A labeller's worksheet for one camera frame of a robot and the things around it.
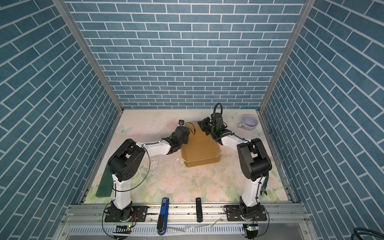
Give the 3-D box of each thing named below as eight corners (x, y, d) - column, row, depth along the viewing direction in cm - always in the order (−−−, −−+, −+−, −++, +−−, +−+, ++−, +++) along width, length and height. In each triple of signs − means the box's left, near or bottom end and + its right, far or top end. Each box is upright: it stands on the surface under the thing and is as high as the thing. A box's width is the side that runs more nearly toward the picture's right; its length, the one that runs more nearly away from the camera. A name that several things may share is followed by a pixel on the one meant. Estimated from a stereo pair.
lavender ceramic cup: (238, 132, 110) (240, 126, 105) (236, 120, 117) (237, 114, 112) (256, 132, 110) (260, 126, 105) (253, 120, 117) (256, 114, 112)
